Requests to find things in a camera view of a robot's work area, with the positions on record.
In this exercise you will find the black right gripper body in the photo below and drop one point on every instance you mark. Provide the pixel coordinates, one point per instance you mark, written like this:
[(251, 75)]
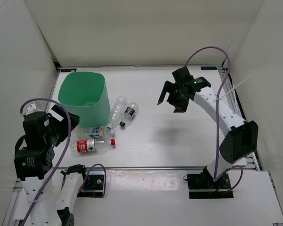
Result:
[(177, 96)]

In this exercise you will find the green plastic bin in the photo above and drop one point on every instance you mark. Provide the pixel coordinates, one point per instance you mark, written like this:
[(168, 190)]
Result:
[(85, 95)]

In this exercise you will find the white zip tie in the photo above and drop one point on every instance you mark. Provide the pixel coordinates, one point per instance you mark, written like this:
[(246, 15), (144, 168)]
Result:
[(220, 98)]

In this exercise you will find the red label plastic bottle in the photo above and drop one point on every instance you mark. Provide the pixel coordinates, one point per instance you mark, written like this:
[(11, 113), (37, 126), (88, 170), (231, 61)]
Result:
[(93, 145)]

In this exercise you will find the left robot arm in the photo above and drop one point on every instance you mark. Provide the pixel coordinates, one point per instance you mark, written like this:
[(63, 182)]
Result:
[(34, 153)]

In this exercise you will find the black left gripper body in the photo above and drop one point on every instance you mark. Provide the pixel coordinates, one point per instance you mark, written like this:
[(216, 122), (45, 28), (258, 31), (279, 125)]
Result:
[(60, 130)]

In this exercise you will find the black label plastic bottle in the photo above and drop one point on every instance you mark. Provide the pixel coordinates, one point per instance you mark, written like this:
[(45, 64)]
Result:
[(129, 114)]

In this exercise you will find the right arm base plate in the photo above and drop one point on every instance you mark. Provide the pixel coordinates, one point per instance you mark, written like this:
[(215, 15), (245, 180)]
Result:
[(202, 188)]

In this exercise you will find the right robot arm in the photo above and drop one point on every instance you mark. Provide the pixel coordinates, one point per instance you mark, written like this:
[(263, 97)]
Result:
[(240, 136)]

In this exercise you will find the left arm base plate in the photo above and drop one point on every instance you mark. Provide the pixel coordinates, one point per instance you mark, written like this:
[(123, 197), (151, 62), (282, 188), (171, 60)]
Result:
[(94, 186)]

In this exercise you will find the clear unlabelled plastic bottle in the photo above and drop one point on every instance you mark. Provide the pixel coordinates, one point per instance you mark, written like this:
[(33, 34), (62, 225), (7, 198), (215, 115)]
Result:
[(116, 112)]

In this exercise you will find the blue orange label bottle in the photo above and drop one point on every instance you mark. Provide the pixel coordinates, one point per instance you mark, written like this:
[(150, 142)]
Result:
[(101, 132)]

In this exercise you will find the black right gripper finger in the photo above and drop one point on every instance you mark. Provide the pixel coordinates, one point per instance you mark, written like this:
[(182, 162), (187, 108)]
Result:
[(179, 108), (167, 88)]

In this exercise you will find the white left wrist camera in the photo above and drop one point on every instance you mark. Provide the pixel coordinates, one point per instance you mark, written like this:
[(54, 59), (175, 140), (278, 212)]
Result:
[(31, 108)]

